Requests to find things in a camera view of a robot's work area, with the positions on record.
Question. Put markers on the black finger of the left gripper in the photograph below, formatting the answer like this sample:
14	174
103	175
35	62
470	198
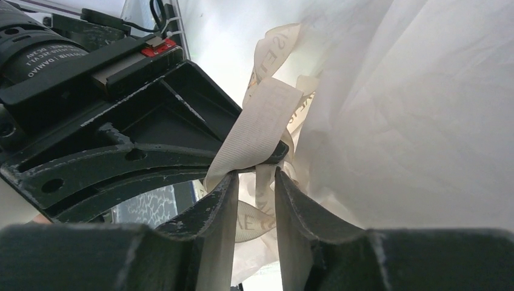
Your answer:
73	181

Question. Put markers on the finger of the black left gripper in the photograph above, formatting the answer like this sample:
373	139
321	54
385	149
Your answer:
183	107

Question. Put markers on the cream printed ribbon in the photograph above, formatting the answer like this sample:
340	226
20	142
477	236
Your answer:
262	135

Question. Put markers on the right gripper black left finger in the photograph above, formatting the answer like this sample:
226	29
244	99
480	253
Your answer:
193	251

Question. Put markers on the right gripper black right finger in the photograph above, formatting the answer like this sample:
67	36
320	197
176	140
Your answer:
320	251

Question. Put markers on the translucent white wrapping paper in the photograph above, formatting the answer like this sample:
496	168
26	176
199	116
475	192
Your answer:
412	122

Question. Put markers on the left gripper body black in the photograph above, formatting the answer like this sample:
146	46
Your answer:
47	78

